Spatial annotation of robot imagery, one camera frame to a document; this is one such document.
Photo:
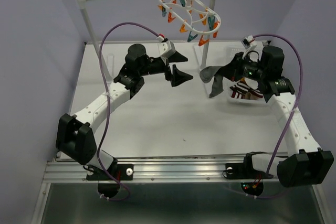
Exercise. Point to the aluminium rail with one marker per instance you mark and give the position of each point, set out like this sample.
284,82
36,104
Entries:
149,170

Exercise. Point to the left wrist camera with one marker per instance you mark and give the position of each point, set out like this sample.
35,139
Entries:
166,47

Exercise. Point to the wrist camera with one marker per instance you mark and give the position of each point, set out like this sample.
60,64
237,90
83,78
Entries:
251,44
166,47

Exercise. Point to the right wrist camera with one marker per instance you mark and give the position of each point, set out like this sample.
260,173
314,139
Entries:
251,44

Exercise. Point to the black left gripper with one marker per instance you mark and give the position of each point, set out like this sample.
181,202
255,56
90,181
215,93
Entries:
177,77

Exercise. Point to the grey sock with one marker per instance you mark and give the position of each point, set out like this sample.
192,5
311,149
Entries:
213,74

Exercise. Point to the white clip hanger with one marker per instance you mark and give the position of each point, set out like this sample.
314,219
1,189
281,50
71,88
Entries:
198,20

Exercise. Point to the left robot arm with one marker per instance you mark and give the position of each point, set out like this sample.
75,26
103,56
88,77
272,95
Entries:
76,133

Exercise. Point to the white plastic basket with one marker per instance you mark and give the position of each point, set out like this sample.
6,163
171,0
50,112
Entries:
254,56

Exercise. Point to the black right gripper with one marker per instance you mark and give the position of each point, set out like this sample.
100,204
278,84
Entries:
233,70

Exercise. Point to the striped maroon white sock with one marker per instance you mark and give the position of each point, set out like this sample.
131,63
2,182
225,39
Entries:
241,90

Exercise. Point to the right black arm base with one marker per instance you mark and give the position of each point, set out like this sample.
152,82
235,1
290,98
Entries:
240,171

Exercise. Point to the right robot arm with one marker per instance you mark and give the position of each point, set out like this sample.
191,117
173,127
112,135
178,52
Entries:
307,163

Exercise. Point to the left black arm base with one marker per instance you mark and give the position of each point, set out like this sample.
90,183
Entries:
121,172

